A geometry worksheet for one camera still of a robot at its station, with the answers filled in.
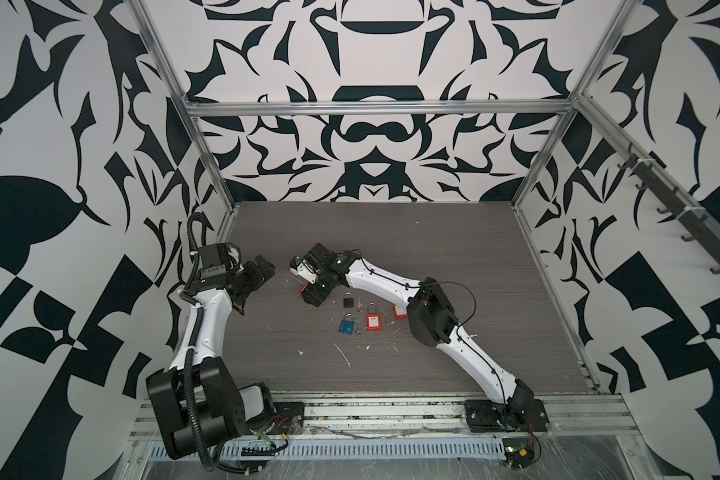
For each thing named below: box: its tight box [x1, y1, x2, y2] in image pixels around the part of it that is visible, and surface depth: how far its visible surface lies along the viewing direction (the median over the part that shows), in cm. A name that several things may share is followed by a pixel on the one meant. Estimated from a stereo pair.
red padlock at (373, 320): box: [365, 302, 383, 332], surface depth 91 cm
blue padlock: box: [338, 313, 355, 336], surface depth 91 cm
